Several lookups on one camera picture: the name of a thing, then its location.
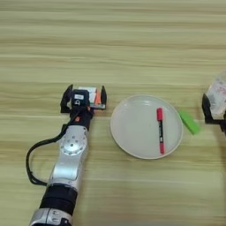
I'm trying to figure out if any clear bottle with red cap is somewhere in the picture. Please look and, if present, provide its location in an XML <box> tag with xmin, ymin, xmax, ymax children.
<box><xmin>206</xmin><ymin>70</ymin><xmax>226</xmax><ymax>117</ymax></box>

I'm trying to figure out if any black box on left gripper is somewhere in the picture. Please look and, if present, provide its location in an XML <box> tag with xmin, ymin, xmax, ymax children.
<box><xmin>71</xmin><ymin>88</ymin><xmax>90</xmax><ymax>109</ymax></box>

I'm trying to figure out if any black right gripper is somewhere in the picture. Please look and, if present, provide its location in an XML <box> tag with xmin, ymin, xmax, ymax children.
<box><xmin>201</xmin><ymin>93</ymin><xmax>226</xmax><ymax>135</ymax></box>

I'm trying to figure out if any green rectangular block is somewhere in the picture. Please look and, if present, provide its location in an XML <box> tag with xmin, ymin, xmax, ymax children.
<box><xmin>178</xmin><ymin>109</ymin><xmax>202</xmax><ymax>136</ymax></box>

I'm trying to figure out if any red marker pen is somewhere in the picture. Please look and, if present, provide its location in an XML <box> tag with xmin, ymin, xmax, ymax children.
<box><xmin>155</xmin><ymin>107</ymin><xmax>166</xmax><ymax>155</ymax></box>

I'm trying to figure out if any round white plate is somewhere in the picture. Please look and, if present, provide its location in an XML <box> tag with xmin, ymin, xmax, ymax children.
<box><xmin>109</xmin><ymin>94</ymin><xmax>185</xmax><ymax>160</ymax></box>

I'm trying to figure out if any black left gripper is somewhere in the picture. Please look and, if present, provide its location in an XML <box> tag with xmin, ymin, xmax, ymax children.
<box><xmin>60</xmin><ymin>84</ymin><xmax>108</xmax><ymax>131</ymax></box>

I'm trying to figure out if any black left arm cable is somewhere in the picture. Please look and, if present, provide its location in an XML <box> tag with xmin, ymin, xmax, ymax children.
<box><xmin>26</xmin><ymin>123</ymin><xmax>70</xmax><ymax>187</ymax></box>

